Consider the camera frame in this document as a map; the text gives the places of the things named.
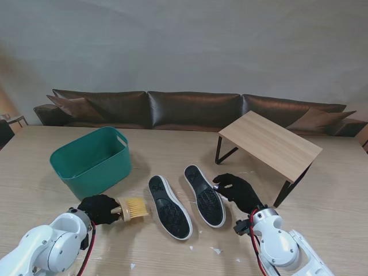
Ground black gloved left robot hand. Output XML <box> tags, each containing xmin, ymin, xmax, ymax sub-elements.
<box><xmin>76</xmin><ymin>194</ymin><xmax>120</xmax><ymax>226</ymax></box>

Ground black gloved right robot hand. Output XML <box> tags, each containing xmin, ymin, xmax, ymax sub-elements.
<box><xmin>212</xmin><ymin>172</ymin><xmax>267</xmax><ymax>215</ymax></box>

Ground wooden shoe brush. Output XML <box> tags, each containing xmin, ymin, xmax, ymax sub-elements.
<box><xmin>110</xmin><ymin>197</ymin><xmax>150</xmax><ymax>222</ymax></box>

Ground yellow canvas sneaker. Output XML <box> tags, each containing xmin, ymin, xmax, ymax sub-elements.
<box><xmin>148</xmin><ymin>175</ymin><xmax>193</xmax><ymax>241</ymax></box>
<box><xmin>183</xmin><ymin>164</ymin><xmax>227</xmax><ymax>228</ymax></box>

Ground green plastic basket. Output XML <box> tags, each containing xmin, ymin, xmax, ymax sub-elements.
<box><xmin>49</xmin><ymin>126</ymin><xmax>132</xmax><ymax>201</ymax></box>

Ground small wooden shelf black legs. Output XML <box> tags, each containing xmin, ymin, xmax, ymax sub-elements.
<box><xmin>214</xmin><ymin>110</ymin><xmax>323</xmax><ymax>208</ymax></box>

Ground dark brown leather sofa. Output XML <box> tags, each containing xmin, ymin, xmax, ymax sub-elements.
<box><xmin>33</xmin><ymin>88</ymin><xmax>368</xmax><ymax>137</ymax></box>

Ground brown leather cushion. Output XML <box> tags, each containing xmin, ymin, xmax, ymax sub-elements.
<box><xmin>286</xmin><ymin>108</ymin><xmax>357</xmax><ymax>133</ymax></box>
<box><xmin>45</xmin><ymin>94</ymin><xmax>107</xmax><ymax>123</ymax></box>

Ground dark chair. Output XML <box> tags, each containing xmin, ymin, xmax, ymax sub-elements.
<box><xmin>0</xmin><ymin>119</ymin><xmax>15</xmax><ymax>150</ymax></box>

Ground wooden side table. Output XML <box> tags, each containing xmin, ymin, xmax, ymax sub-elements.
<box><xmin>0</xmin><ymin>114</ymin><xmax>29</xmax><ymax>127</ymax></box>

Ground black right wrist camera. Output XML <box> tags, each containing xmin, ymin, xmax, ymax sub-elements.
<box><xmin>233</xmin><ymin>218</ymin><xmax>252</xmax><ymax>236</ymax></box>

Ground red left arm cable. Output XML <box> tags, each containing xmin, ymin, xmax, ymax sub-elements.
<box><xmin>76</xmin><ymin>221</ymin><xmax>97</xmax><ymax>276</ymax></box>

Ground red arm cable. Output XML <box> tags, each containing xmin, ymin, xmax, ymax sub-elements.
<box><xmin>76</xmin><ymin>221</ymin><xmax>97</xmax><ymax>276</ymax></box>
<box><xmin>248</xmin><ymin>209</ymin><xmax>267</xmax><ymax>276</ymax></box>

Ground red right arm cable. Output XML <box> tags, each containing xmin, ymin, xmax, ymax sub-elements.
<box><xmin>248</xmin><ymin>209</ymin><xmax>267</xmax><ymax>276</ymax></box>

